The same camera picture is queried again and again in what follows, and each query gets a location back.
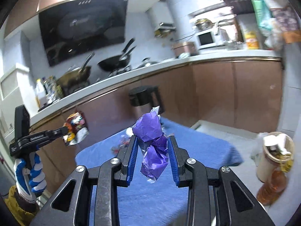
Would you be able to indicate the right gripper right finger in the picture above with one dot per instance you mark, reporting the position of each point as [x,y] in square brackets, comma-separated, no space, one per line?
[234,203]

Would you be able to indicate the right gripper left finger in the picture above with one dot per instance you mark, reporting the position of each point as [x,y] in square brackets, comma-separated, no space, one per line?
[91,188]

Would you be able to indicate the red snack wrapper bag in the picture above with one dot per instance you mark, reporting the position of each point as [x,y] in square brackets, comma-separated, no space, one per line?
[77,129]

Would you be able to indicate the purple wrapper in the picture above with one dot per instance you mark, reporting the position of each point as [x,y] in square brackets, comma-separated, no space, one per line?
[153,144]

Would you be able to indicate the beige full trash bucket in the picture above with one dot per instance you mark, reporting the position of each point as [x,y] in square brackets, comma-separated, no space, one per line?
[273,150]

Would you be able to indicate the left blue white gloved hand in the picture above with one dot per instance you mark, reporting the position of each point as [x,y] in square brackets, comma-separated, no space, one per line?
[30,183]

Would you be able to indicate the silver red foil wrapper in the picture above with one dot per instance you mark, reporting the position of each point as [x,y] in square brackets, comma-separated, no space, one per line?
[123,142]

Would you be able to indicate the blue fuzzy towel mat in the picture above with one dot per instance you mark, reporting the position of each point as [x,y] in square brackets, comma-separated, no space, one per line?
[153,197]

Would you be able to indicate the white vinegar jug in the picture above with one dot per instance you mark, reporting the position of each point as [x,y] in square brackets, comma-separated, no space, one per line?
[40,94]

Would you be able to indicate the amber cooking oil bottle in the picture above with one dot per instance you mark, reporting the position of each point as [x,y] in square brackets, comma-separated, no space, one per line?
[272,188]

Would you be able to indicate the brown black electric kettle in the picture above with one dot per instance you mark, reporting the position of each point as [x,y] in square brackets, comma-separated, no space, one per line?
[144,98]

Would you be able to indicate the brown lower cabinets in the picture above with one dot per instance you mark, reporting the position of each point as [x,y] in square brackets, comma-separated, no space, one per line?
[245,94]

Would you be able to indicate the black frying pan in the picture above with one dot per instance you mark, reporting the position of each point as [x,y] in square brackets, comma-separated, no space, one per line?
[119,61]

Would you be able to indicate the glass pot lid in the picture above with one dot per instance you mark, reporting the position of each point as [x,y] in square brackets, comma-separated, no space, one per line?
[146,62]

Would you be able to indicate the black range hood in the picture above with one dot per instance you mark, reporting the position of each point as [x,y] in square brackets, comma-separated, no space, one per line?
[80,26]

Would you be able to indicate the brown rice cooker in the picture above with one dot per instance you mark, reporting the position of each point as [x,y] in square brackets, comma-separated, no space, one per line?
[185,47]

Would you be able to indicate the yellow box on counter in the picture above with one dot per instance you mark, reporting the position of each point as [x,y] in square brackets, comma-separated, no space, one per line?
[251,40]

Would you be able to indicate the white microwave oven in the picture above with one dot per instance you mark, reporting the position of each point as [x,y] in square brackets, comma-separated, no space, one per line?
[210,38]

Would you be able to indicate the white water heater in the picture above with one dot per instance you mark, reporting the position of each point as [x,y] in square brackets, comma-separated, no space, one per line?
[161,19]

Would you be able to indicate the floral hanging apron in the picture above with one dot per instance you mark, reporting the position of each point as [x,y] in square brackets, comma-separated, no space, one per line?
[285,15]

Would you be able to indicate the green hanging bag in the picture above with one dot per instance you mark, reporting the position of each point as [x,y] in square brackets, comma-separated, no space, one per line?
[263,17]

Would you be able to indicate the golden wok with handle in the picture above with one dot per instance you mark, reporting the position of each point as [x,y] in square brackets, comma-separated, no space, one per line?
[76,75]

